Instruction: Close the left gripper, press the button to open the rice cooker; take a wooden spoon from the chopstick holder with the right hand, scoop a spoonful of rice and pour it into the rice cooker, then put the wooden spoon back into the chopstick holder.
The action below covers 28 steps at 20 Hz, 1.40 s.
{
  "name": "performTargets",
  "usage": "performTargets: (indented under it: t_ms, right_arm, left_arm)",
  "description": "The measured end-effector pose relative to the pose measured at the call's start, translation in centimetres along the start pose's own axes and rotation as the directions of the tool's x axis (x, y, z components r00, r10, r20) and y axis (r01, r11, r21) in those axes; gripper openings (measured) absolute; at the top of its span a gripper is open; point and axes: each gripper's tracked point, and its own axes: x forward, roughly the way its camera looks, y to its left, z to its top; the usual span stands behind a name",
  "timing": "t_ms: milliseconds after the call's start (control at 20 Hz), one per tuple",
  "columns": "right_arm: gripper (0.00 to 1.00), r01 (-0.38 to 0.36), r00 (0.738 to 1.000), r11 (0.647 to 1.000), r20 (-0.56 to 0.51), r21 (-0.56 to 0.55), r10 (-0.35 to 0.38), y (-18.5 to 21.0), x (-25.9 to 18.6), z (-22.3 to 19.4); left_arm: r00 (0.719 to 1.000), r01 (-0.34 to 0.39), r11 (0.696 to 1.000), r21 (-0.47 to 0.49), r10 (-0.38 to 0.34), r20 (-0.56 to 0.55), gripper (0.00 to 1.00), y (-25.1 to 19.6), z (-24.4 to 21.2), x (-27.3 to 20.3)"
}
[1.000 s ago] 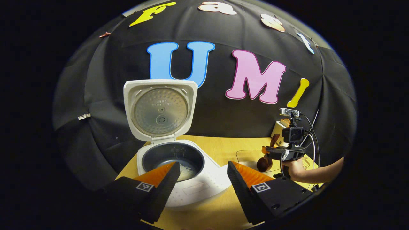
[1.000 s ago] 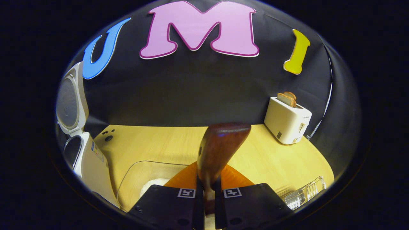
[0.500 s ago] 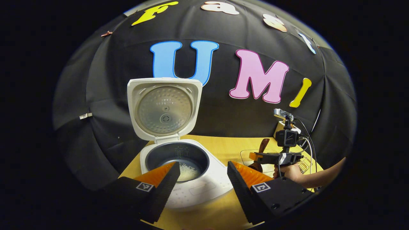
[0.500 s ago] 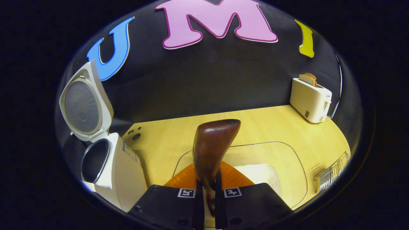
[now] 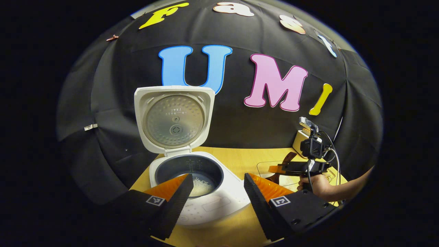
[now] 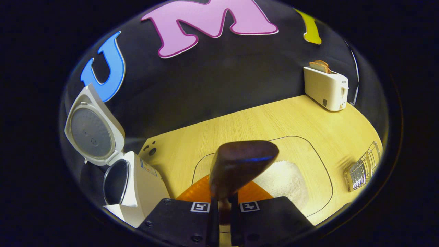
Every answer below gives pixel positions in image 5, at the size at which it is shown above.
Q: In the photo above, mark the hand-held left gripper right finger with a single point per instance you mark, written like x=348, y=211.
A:
x=259, y=209

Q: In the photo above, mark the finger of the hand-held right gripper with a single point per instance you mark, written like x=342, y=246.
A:
x=291, y=168

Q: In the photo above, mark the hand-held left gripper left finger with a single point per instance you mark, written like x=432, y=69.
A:
x=176, y=204

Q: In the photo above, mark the brown wooden spoon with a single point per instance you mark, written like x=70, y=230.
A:
x=289, y=157

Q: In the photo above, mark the white rice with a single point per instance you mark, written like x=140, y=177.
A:
x=202, y=188

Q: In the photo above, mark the white rice cooker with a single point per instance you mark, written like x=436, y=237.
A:
x=175, y=120

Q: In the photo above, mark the white toaster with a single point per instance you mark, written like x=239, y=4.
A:
x=297, y=142

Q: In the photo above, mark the clear plastic container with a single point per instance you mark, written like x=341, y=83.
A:
x=267, y=168

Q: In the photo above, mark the black backdrop cloth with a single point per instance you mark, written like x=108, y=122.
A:
x=240, y=130

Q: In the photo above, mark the white cloth clip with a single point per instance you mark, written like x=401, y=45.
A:
x=91, y=127

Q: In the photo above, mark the copper cloth clip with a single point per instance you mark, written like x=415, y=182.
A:
x=112, y=37

